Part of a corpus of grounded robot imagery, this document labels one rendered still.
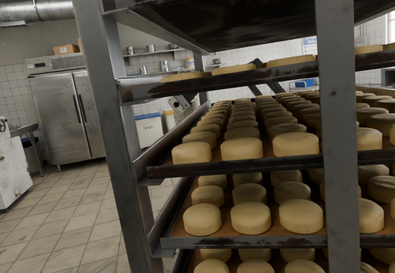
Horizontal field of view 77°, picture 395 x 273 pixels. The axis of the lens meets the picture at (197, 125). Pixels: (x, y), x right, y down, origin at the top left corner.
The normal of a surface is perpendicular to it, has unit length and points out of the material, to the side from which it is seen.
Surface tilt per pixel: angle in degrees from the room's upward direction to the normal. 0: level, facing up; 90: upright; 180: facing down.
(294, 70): 90
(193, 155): 90
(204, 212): 0
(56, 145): 90
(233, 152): 90
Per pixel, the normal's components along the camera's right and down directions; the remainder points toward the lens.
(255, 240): -0.18, 0.21
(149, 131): 0.22, 0.13
